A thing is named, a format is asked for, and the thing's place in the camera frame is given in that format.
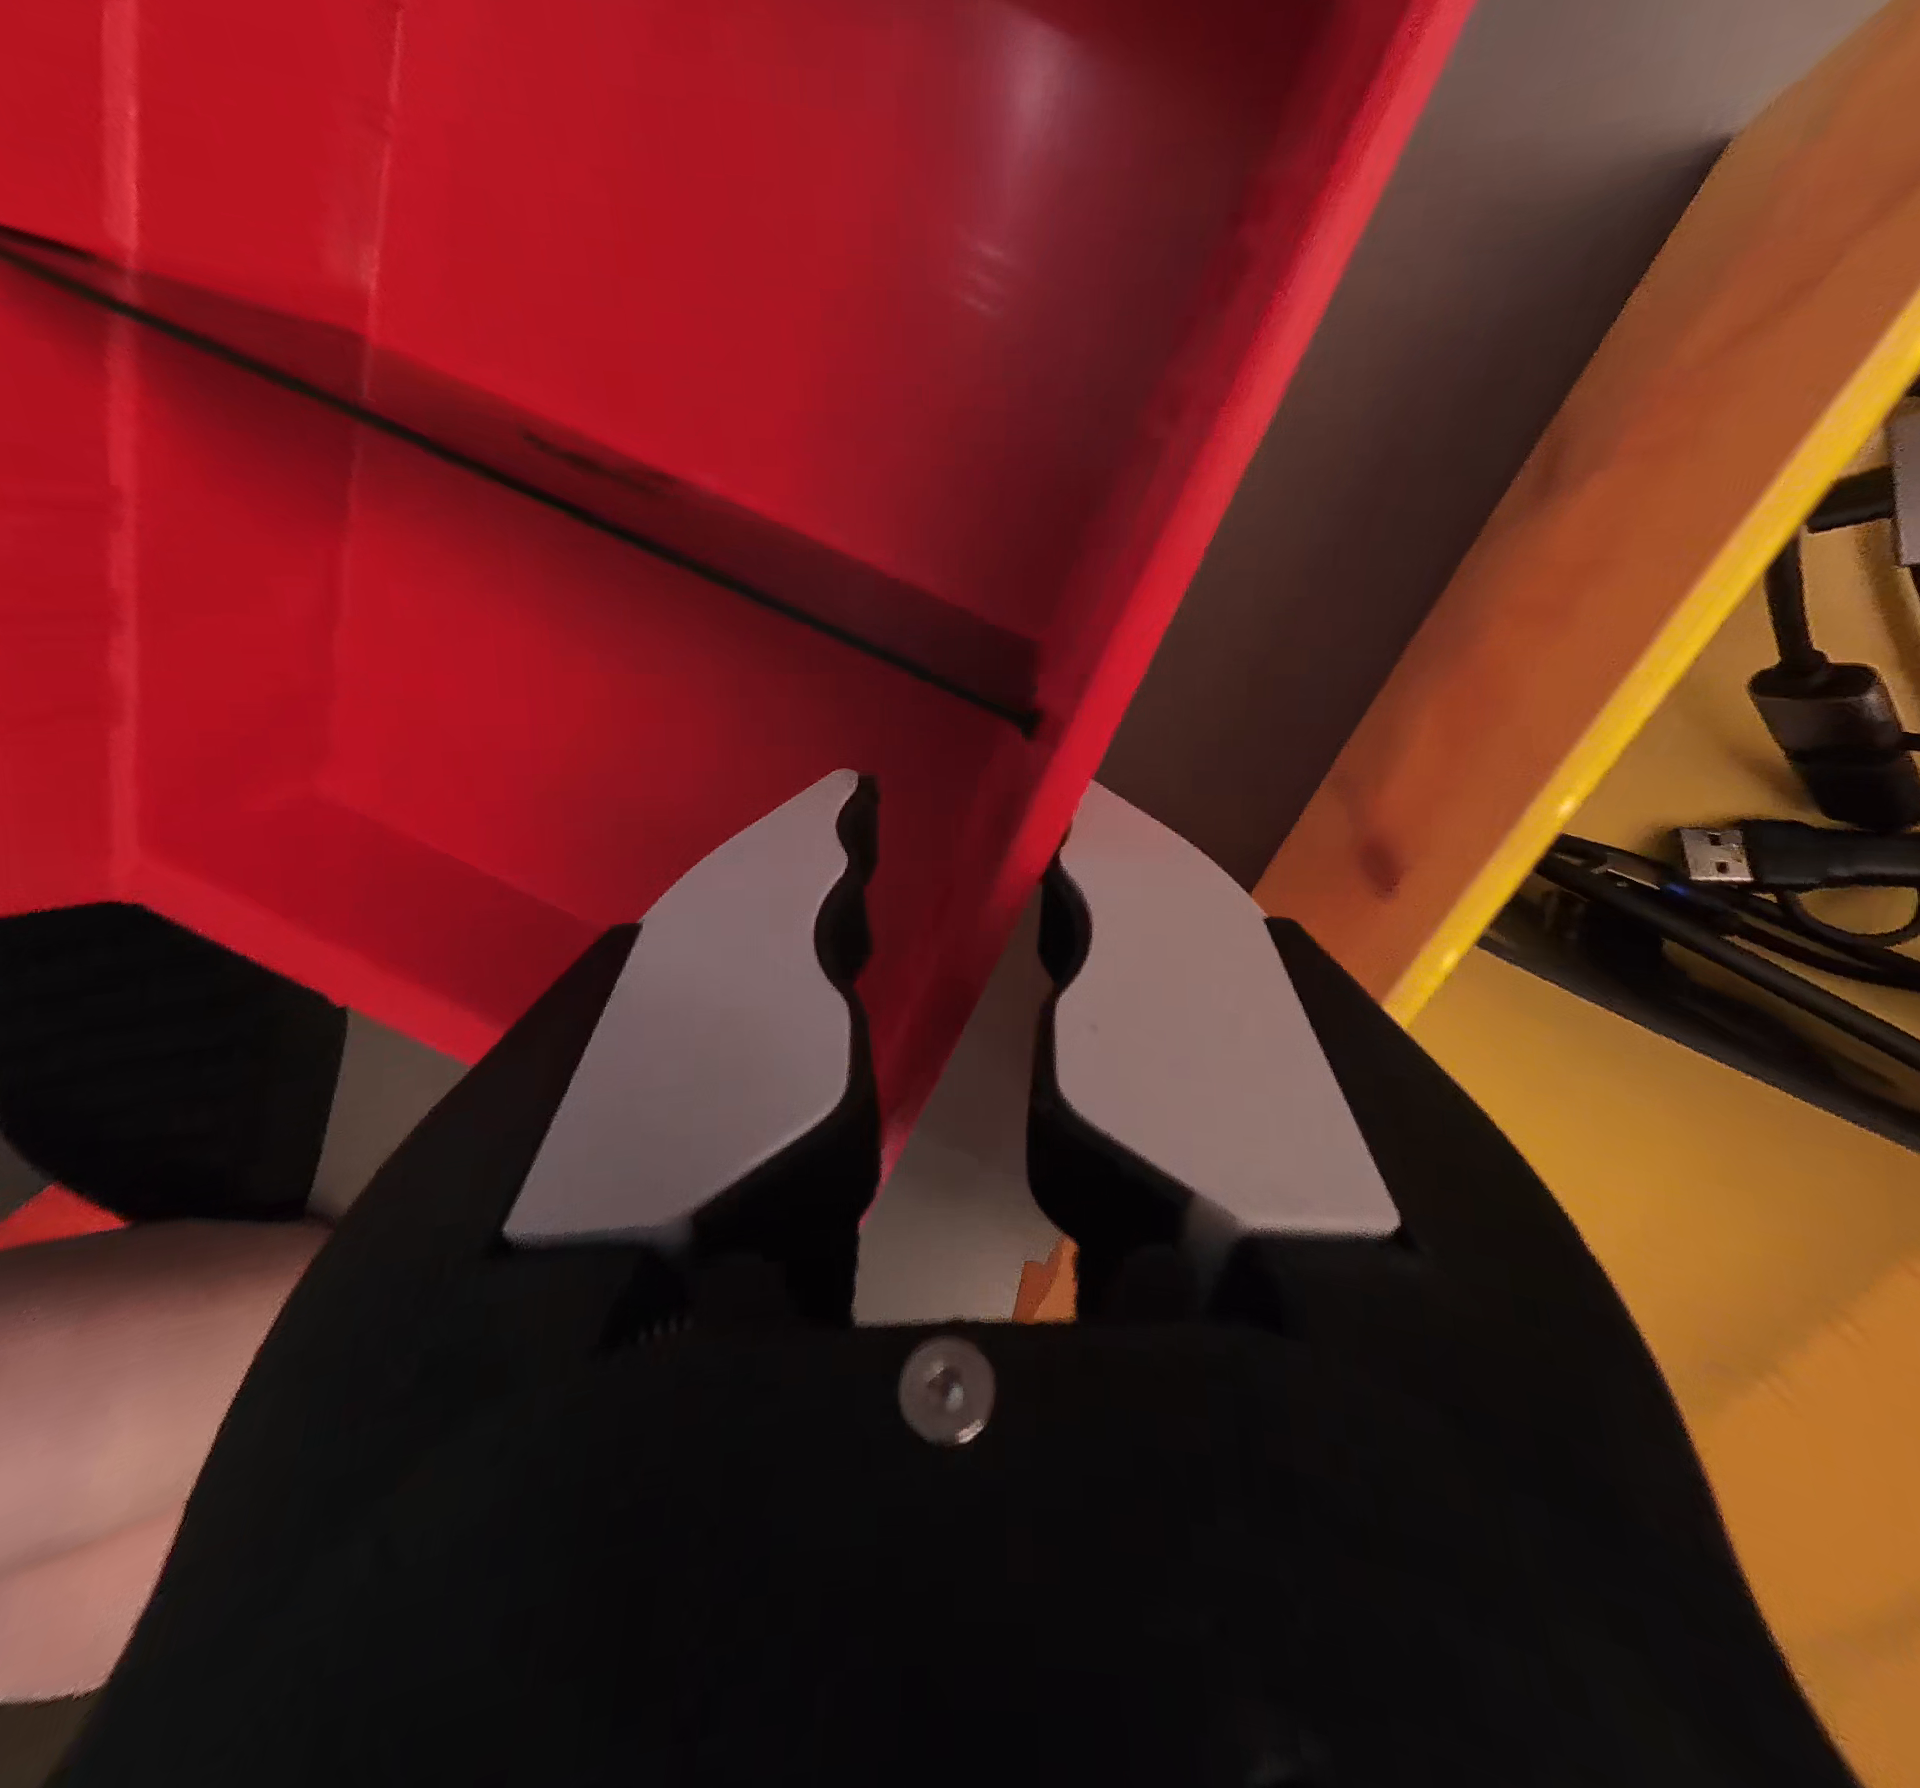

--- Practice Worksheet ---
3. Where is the black fabric pad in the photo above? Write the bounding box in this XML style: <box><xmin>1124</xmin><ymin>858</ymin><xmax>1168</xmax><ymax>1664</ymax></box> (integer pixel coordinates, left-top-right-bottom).
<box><xmin>0</xmin><ymin>904</ymin><xmax>350</xmax><ymax>1224</ymax></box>

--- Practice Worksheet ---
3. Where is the yellow plastic bin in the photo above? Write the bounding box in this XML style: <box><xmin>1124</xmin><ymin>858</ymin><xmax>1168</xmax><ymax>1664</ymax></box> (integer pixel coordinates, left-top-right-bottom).
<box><xmin>1253</xmin><ymin>0</ymin><xmax>1920</xmax><ymax>1788</ymax></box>

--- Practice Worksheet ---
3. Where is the person's left forearm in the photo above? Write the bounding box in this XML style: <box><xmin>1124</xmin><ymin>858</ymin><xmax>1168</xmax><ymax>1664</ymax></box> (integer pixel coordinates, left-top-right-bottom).
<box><xmin>0</xmin><ymin>1218</ymin><xmax>331</xmax><ymax>1703</ymax></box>

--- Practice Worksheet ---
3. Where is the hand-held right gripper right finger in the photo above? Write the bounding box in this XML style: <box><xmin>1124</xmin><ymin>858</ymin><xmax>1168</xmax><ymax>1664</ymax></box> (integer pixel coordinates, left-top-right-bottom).
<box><xmin>1024</xmin><ymin>778</ymin><xmax>1405</xmax><ymax>1324</ymax></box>

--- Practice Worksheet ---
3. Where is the red plastic bin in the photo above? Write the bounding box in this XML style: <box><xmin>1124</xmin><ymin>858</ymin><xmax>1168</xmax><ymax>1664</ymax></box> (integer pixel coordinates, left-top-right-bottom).
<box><xmin>0</xmin><ymin>0</ymin><xmax>1538</xmax><ymax>1250</ymax></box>

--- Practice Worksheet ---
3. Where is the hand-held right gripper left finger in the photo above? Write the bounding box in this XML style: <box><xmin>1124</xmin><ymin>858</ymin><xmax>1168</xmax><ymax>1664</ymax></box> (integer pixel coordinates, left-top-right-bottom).
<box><xmin>498</xmin><ymin>766</ymin><xmax>883</xmax><ymax>1324</ymax></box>

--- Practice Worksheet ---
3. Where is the black usb-c cable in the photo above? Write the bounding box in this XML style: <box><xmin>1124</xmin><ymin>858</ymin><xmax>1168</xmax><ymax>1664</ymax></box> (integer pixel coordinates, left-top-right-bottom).
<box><xmin>1528</xmin><ymin>833</ymin><xmax>1920</xmax><ymax>1071</ymax></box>
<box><xmin>1484</xmin><ymin>849</ymin><xmax>1920</xmax><ymax>1116</ymax></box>

